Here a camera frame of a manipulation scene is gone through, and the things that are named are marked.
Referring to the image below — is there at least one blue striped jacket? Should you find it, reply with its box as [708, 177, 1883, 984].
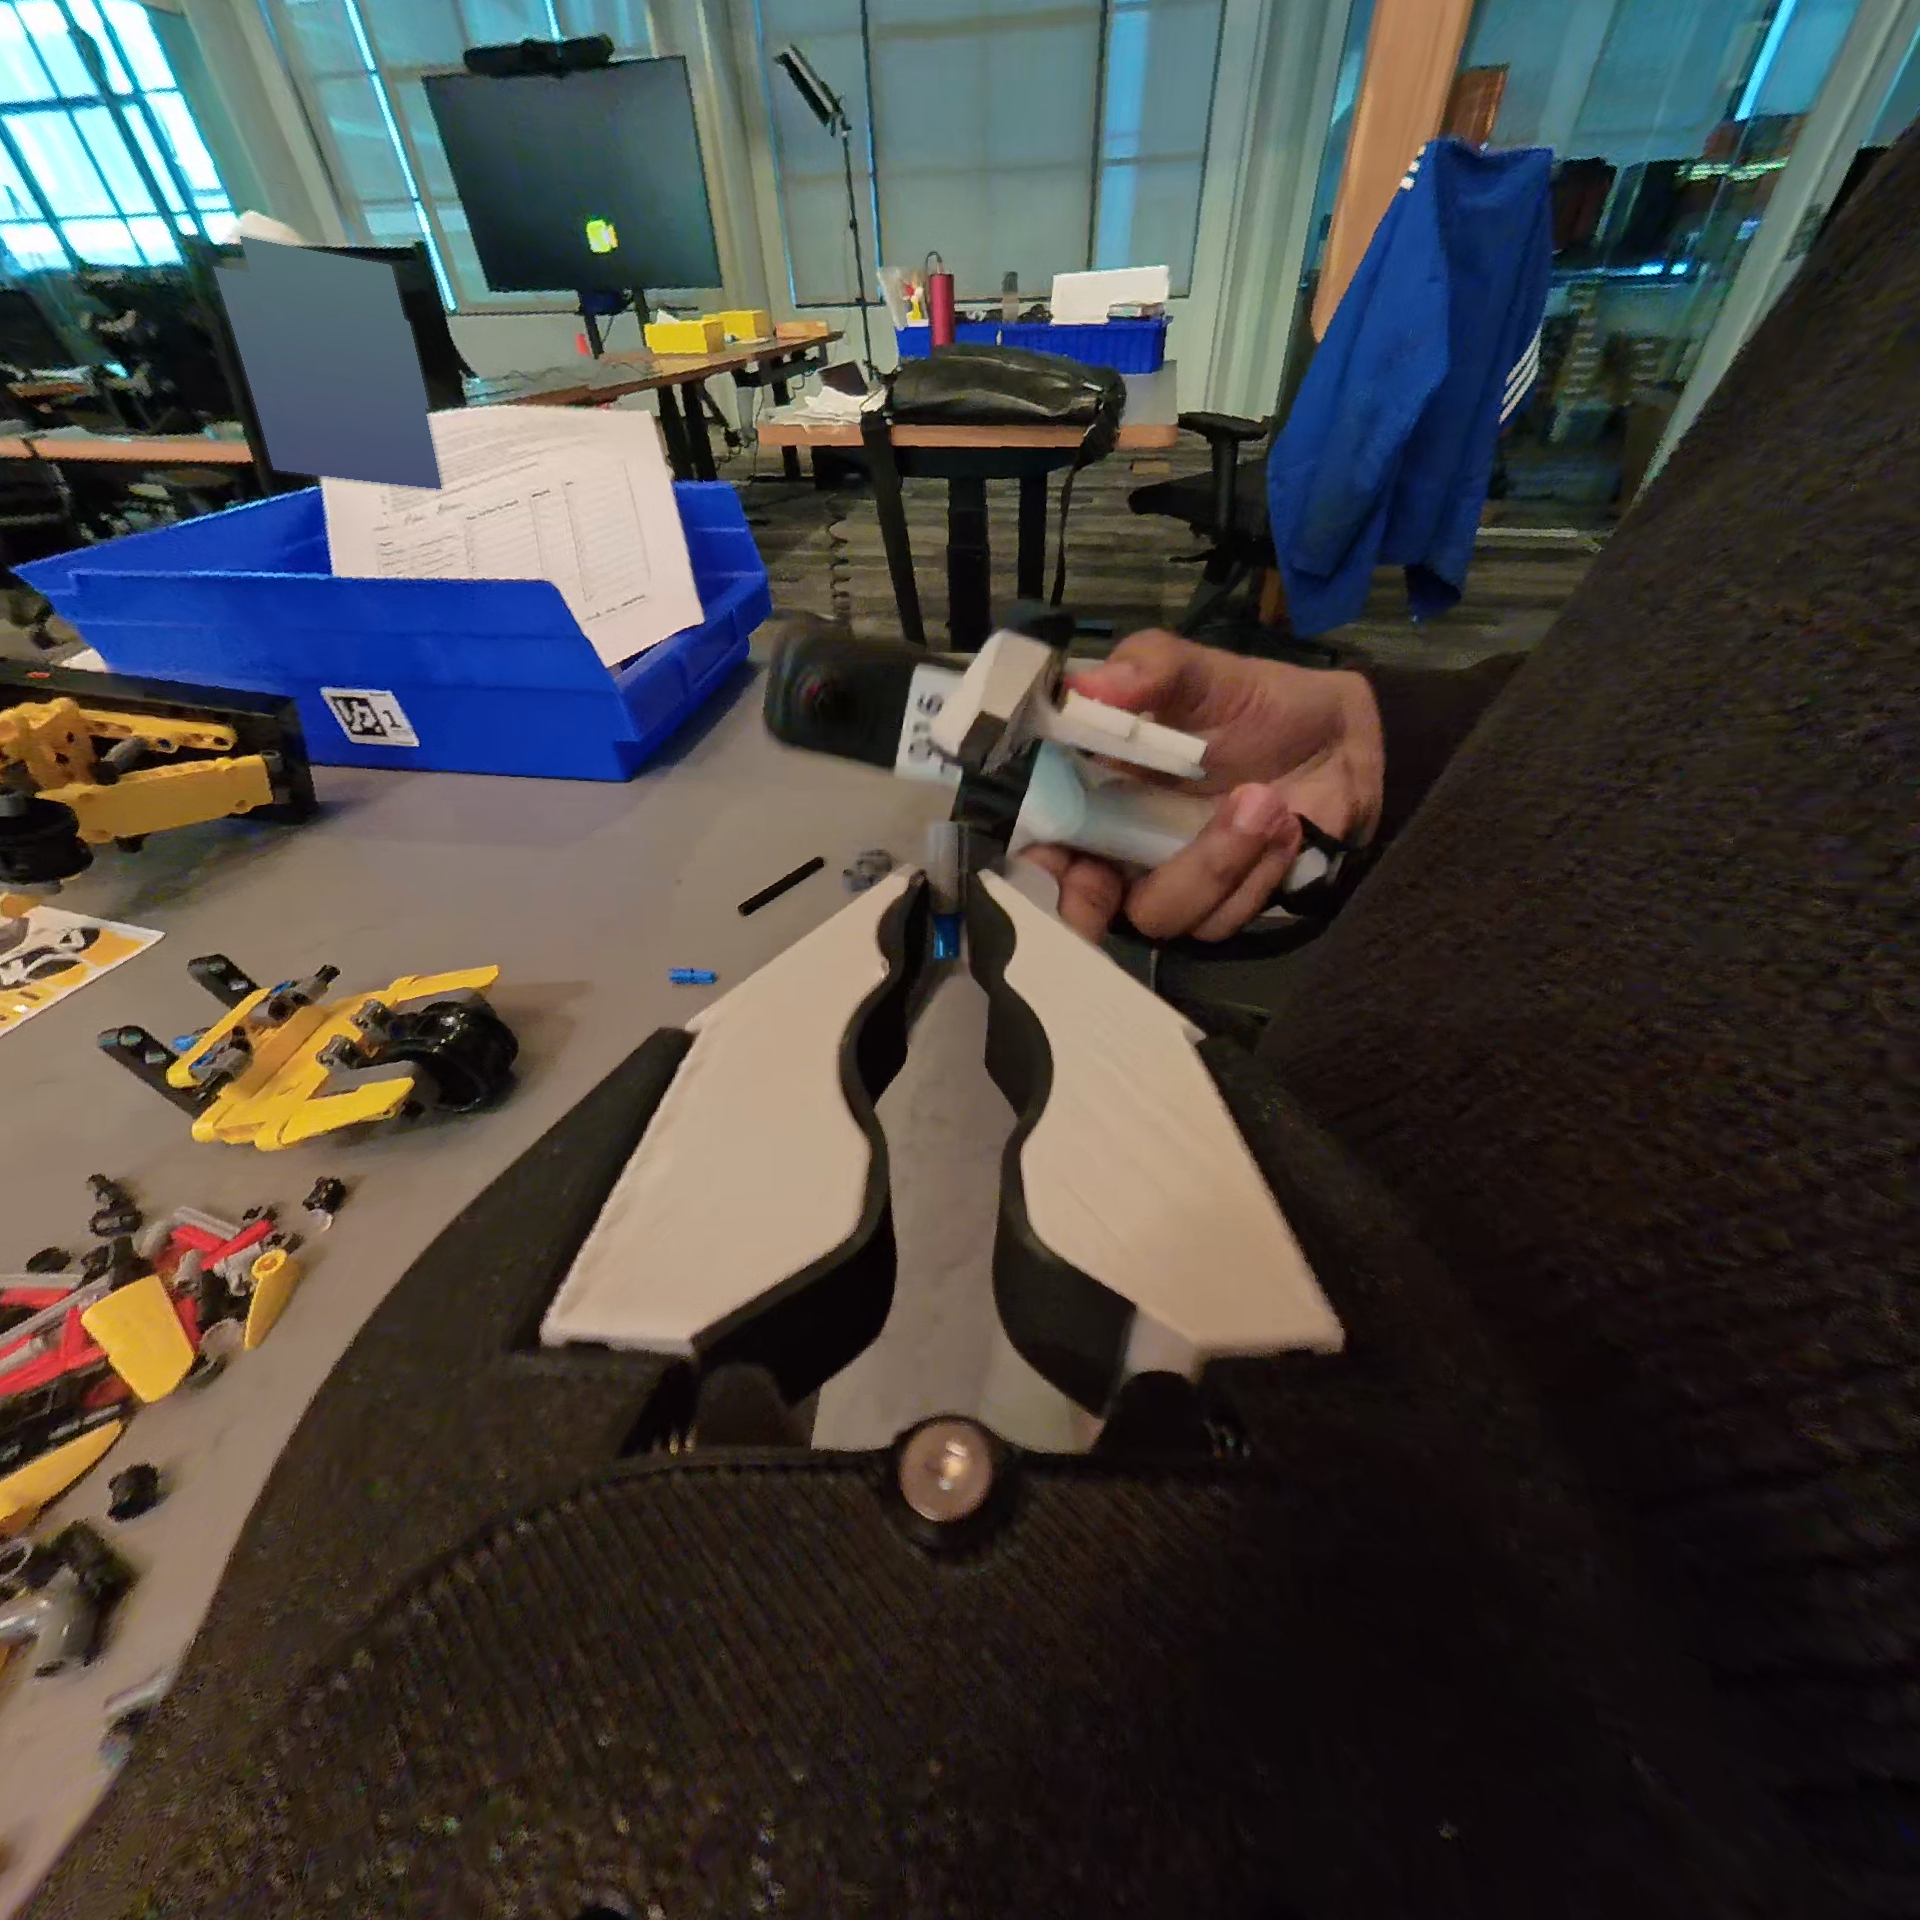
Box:
[1264, 137, 1557, 642]

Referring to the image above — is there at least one wooden table with black legs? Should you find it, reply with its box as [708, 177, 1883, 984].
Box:
[755, 420, 1185, 649]

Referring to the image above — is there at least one wooden top desk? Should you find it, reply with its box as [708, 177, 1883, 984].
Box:
[464, 334, 847, 484]

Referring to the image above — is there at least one black light stand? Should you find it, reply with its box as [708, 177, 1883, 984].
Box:
[772, 41, 890, 354]

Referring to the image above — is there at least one wooden pillar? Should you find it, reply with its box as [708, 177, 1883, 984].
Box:
[1311, 0, 1481, 350]

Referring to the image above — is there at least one printed paper sheet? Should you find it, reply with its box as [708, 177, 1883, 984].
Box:
[320, 403, 707, 673]

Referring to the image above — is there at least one black monitor on stand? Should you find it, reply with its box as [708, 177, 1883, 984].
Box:
[420, 41, 728, 297]

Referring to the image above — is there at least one black office chair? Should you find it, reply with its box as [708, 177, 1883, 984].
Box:
[1127, 409, 1353, 640]

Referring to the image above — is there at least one small yellow toy vehicle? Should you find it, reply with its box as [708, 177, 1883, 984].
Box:
[97, 958, 522, 1154]

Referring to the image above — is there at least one white box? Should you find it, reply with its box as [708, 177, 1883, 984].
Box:
[1048, 266, 1173, 326]

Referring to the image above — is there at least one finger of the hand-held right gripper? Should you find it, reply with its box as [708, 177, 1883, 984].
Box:
[957, 630, 1085, 776]

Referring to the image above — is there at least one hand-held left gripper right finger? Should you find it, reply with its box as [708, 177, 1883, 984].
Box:
[965, 870, 1347, 1414]

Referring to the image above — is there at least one large yellow black toy model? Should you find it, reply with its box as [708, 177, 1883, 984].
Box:
[0, 656, 320, 890]

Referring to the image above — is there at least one pile of toy building pieces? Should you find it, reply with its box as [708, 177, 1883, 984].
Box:
[0, 1170, 349, 1772]

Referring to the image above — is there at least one yellow sticker sheet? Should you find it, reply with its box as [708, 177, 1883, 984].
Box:
[0, 892, 167, 1040]

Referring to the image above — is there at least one blue storage bin with tag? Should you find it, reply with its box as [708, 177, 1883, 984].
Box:
[12, 478, 777, 785]

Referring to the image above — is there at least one black shoulder bag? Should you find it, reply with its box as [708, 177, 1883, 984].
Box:
[863, 342, 1130, 472]

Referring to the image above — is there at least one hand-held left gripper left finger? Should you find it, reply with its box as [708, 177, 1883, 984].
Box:
[537, 870, 932, 1362]

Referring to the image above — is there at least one person's right hand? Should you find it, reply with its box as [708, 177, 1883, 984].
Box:
[1019, 627, 1389, 946]

